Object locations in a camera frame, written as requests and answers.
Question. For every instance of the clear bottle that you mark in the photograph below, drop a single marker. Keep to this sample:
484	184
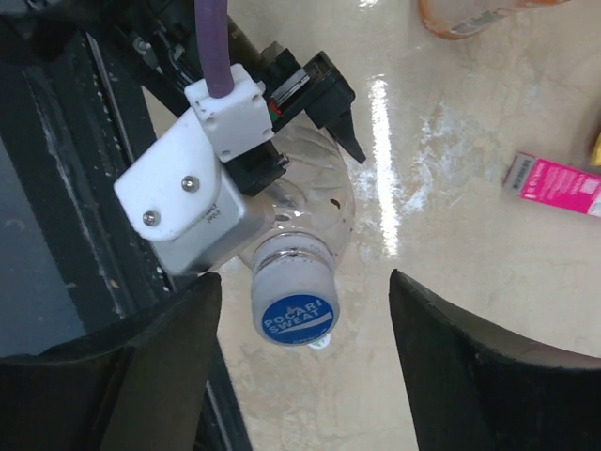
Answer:
313	210

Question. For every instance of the blue cap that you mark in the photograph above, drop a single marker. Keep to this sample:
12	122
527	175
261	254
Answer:
294	300

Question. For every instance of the pink carton box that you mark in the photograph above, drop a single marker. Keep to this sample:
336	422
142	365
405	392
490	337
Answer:
553	184

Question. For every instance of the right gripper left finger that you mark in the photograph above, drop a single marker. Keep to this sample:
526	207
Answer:
137	384

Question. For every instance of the black base frame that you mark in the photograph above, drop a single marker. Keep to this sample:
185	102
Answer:
73	119

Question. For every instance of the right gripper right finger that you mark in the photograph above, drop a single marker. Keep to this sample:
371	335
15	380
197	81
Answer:
473	385

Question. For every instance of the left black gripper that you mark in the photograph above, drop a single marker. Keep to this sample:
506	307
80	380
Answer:
316	88

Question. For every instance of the orange drink bottle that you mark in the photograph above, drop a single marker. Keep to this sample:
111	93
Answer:
458	19

